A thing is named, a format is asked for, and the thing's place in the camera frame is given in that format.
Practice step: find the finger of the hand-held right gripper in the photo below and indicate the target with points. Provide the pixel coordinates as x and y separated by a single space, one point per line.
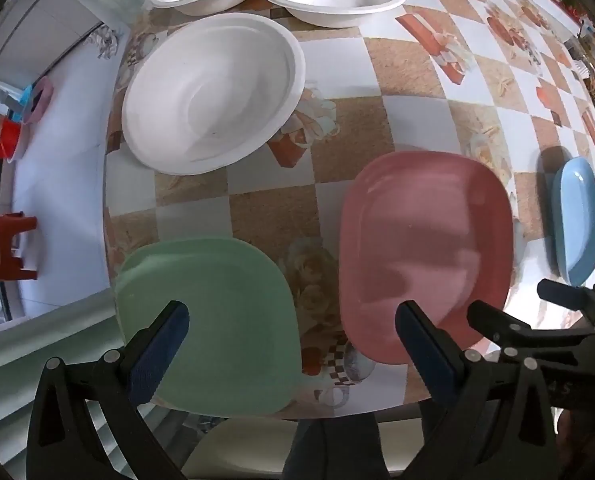
502 327
572 297

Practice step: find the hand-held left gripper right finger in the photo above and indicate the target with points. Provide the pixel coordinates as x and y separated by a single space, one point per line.
427 355

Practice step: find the person's legs in jeans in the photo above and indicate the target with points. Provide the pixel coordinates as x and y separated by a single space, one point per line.
337 450

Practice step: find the blue square plate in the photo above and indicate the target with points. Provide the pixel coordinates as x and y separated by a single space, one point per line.
577 220

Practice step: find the glass jar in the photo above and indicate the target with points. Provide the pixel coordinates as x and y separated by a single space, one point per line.
587 52

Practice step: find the pink plastic basin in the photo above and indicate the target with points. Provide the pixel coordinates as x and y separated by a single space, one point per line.
39 102

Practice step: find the green square plate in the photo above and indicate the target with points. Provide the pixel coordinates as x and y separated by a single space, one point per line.
227 310

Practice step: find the red plastic bucket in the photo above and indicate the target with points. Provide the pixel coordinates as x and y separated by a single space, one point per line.
6 140

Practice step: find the checkered printed tablecloth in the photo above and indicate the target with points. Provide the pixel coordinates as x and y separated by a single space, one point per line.
407 80

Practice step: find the red plastic stool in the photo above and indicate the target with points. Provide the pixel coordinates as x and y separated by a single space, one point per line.
4 250

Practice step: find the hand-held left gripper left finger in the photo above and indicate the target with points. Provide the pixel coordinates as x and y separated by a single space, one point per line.
162 350

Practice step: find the pink square plate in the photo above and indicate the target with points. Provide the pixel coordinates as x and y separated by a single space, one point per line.
422 230

